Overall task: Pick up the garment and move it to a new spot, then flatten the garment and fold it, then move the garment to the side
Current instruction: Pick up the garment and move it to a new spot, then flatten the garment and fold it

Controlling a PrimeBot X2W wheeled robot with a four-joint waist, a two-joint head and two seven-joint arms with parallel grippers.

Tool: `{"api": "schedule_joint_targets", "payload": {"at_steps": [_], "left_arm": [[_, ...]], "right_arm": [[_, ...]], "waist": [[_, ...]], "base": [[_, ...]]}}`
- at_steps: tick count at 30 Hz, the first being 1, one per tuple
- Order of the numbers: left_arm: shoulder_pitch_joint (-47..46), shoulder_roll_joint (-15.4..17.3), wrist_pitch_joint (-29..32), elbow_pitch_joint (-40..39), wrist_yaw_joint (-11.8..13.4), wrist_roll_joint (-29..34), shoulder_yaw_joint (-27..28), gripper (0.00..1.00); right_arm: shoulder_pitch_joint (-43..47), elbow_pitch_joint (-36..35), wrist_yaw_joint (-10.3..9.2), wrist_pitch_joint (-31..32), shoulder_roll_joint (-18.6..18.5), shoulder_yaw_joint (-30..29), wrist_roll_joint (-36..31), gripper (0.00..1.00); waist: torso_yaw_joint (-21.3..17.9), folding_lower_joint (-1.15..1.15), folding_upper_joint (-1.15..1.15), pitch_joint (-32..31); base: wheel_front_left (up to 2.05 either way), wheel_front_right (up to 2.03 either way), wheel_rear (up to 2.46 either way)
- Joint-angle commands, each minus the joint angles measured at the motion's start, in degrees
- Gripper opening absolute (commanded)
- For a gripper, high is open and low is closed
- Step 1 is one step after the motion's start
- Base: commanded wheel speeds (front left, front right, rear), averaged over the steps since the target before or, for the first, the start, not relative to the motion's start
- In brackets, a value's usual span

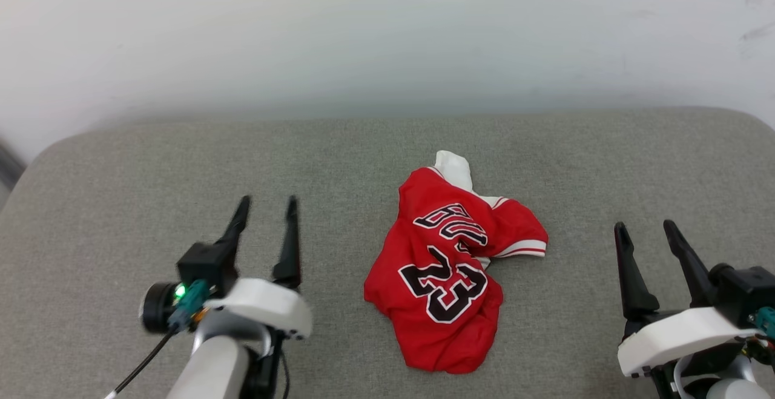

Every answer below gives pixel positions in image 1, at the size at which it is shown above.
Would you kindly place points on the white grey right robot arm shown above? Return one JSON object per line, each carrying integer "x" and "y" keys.
{"x": 720, "y": 381}

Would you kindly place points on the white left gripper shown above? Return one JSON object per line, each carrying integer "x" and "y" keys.
{"x": 266, "y": 305}

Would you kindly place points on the red basketball jersey number 23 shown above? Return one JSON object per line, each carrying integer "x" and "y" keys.
{"x": 451, "y": 302}

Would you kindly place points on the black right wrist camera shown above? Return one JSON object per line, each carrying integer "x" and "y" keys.
{"x": 748, "y": 293}

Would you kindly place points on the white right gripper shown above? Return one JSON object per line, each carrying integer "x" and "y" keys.
{"x": 678, "y": 335}

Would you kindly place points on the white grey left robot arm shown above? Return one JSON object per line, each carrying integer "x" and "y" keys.
{"x": 212, "y": 366}

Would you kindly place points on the grey fabric sofa seat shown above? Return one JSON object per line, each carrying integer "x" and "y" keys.
{"x": 181, "y": 175}

